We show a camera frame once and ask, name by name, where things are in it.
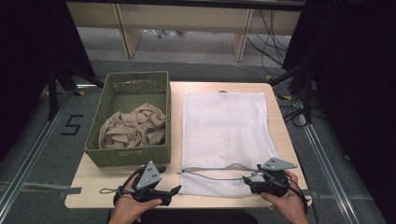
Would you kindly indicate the person's right hand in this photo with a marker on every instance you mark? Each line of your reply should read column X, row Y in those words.
column 289, row 205

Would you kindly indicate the green woven basket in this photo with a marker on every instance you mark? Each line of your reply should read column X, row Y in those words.
column 130, row 155

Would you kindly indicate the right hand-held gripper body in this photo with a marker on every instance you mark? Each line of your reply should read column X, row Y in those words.
column 274, row 182

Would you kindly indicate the light wooden desk frame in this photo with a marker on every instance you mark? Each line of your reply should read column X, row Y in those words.
column 186, row 21

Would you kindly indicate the clear plastic wrap bundle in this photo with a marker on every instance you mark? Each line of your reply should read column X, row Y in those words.
column 165, row 32

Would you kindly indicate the beige crumpled garment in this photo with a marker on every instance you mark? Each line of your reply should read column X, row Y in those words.
column 134, row 129

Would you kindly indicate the black metal stand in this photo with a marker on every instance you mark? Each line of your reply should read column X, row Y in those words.
column 306, row 93
column 53, row 93

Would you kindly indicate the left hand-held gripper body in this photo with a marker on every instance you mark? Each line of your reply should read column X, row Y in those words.
column 148, row 179

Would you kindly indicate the black curtain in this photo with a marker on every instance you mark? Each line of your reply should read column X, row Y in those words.
column 355, row 77
column 28, row 62

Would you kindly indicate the person's left hand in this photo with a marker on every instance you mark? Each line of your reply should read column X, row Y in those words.
column 130, row 208

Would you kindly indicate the aluminium floor rail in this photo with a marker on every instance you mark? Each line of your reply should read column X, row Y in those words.
column 330, row 174
column 28, row 158

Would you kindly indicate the white mesh laundry bag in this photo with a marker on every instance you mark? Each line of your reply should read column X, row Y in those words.
column 224, row 130

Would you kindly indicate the person's dark clothing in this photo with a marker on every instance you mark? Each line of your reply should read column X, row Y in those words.
column 199, row 217

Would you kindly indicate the grey floor tape strip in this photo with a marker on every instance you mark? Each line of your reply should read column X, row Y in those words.
column 40, row 187

